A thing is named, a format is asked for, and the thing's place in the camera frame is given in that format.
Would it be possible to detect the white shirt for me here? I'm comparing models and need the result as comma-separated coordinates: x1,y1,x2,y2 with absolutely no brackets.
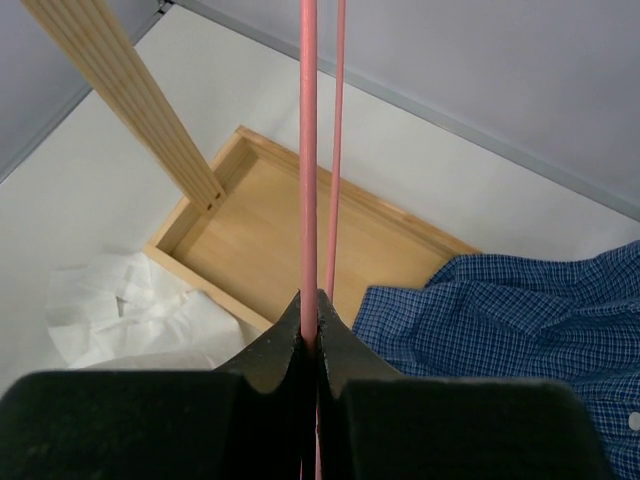
45,253,260,370

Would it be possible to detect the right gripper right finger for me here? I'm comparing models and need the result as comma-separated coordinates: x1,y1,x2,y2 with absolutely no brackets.
317,294,613,479

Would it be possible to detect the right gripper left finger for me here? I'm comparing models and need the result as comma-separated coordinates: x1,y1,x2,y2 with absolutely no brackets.
1,299,316,479

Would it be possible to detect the blue checkered shirt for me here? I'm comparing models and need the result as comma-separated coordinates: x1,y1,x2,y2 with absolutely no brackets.
353,243,639,479

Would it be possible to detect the pink wire hanger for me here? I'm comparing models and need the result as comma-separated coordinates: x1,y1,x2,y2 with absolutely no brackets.
298,0,347,480

